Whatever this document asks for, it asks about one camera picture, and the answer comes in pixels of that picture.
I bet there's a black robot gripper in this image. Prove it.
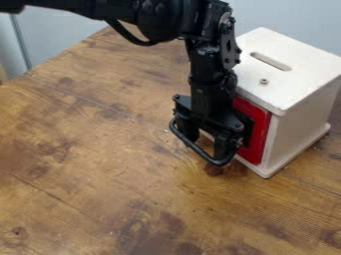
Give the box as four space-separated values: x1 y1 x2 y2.
172 74 242 160

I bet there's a black metal drawer handle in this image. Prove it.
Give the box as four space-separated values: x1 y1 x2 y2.
168 113 255 167

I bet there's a red wooden drawer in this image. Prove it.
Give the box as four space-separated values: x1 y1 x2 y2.
200 95 272 166

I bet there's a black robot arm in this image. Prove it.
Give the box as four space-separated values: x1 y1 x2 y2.
0 0 243 165

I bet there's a white wooden drawer box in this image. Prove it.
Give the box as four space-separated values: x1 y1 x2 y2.
235 27 341 178

